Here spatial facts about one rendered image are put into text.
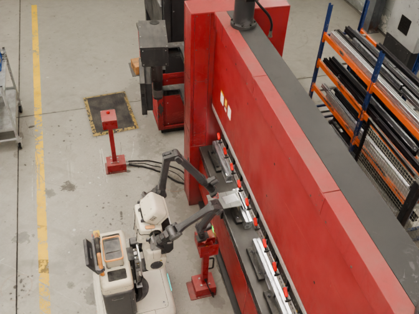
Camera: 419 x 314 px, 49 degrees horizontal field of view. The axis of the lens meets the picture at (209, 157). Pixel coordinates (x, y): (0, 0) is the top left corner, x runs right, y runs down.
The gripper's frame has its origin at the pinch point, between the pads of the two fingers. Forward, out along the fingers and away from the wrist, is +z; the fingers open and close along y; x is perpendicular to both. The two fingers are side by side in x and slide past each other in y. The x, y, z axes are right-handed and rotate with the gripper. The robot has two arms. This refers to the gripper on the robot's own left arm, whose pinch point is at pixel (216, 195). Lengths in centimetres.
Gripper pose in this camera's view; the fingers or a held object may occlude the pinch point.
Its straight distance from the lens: 393.3
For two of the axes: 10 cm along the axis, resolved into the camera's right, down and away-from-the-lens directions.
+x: -8.4, 5.1, 1.6
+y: -2.7, -6.7, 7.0
